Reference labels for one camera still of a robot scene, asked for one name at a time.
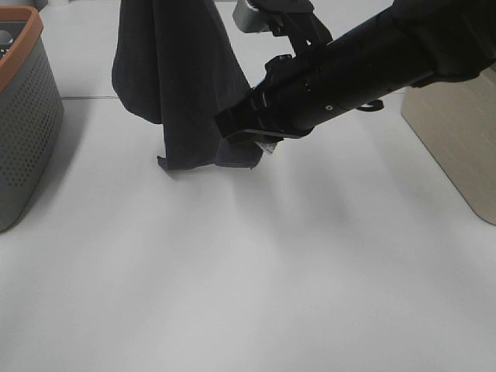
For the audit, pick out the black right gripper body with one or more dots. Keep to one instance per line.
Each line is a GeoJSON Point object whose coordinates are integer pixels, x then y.
{"type": "Point", "coordinates": [259, 117]}

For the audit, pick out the right gripper grey-tipped finger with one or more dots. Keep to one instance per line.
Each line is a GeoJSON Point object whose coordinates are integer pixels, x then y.
{"type": "Point", "coordinates": [248, 18]}

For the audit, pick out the dark grey towel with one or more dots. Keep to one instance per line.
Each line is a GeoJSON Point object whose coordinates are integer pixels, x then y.
{"type": "Point", "coordinates": [174, 66]}

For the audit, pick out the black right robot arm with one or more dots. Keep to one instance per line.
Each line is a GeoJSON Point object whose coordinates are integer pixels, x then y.
{"type": "Point", "coordinates": [409, 44]}

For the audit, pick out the beige basket with grey rim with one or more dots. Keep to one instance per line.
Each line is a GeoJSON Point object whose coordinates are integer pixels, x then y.
{"type": "Point", "coordinates": [456, 124]}

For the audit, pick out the grey basket with orange rim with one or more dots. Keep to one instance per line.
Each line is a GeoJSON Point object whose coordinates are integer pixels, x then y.
{"type": "Point", "coordinates": [31, 110]}

